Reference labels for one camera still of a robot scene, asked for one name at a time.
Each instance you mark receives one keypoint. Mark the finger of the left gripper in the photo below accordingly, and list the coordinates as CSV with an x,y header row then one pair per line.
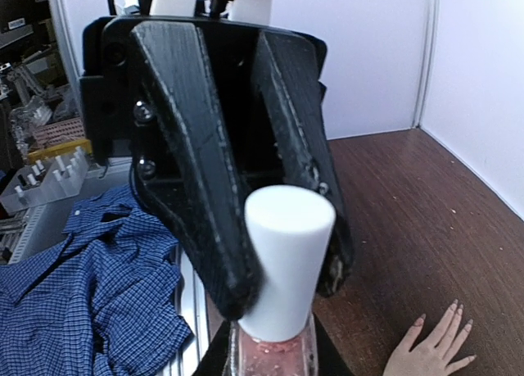
x,y
287,76

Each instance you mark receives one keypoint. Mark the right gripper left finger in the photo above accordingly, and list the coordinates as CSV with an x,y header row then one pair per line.
x,y
215,360

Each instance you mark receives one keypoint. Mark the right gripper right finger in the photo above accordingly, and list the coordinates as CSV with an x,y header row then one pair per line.
x,y
330,362

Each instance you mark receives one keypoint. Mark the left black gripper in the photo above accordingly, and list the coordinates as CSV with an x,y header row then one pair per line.
x,y
208,110

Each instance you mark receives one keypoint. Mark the pink nail polish bottle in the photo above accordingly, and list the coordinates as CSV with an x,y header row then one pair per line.
x,y
250,356

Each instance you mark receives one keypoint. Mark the white nail polish cap brush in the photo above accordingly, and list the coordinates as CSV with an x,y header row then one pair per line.
x,y
290,229

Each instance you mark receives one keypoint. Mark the mannequin hand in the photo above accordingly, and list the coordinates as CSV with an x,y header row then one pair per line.
x,y
434,355

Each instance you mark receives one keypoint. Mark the pink plastic basket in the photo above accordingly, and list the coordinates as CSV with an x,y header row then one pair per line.
x,y
60,132

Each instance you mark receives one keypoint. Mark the yellow plastic crate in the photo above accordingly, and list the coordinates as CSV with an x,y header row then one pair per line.
x,y
59,149

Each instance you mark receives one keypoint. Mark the white storage tray with bottles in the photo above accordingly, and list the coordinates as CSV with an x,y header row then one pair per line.
x,y
46,181

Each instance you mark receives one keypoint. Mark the left aluminium frame post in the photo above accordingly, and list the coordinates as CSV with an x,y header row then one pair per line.
x,y
67,52

